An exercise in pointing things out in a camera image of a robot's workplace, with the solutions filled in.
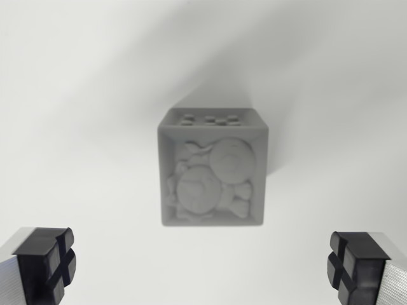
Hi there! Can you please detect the gripper left finger with black rubber pad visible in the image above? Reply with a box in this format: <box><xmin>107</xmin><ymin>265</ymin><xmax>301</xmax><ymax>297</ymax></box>
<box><xmin>0</xmin><ymin>226</ymin><xmax>78</xmax><ymax>305</ymax></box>

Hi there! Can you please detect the gripper right finger with black rubber pad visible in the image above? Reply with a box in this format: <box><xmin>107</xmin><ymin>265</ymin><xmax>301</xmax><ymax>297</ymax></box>
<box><xmin>326</xmin><ymin>231</ymin><xmax>407</xmax><ymax>305</ymax></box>

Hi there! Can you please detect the grey embossed rubber cube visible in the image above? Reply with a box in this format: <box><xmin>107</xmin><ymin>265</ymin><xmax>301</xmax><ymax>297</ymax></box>
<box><xmin>156</xmin><ymin>107</ymin><xmax>272</xmax><ymax>228</ymax></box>

